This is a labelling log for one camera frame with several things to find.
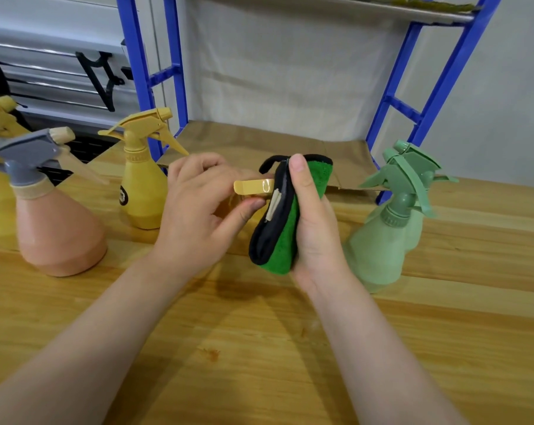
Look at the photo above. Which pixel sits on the person's right hand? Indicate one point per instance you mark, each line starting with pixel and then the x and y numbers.
pixel 320 247

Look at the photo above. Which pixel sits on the person's left hand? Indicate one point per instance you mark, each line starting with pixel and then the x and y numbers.
pixel 187 225

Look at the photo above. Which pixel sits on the person's left thumb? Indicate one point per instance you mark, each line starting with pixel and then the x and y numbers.
pixel 242 219

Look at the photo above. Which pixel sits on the person's right thumb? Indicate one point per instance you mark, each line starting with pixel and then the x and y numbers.
pixel 303 181

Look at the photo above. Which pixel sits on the green black-trimmed microfibre sponge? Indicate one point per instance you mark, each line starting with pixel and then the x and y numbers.
pixel 280 243

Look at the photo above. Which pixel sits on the person's left forearm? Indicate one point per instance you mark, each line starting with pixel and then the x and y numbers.
pixel 90 349

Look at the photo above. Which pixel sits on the person's right forearm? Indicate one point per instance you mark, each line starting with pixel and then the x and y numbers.
pixel 373 362

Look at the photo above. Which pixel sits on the green spray bottle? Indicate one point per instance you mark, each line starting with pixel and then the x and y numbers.
pixel 419 225
pixel 377 252

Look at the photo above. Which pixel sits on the beige fabric backdrop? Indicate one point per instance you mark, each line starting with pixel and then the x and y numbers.
pixel 284 66

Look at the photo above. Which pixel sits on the black perforated panel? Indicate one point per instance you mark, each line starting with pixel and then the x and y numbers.
pixel 85 150

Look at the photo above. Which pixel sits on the pink spray bottle grey trigger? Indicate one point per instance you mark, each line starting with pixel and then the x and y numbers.
pixel 59 234

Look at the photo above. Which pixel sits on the blue metal shelf rack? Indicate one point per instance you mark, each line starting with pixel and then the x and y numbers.
pixel 136 61

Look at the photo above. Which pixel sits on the grey shelf board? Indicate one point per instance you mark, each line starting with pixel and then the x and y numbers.
pixel 426 13

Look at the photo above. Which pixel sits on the black metal bracket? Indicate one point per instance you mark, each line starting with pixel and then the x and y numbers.
pixel 101 79

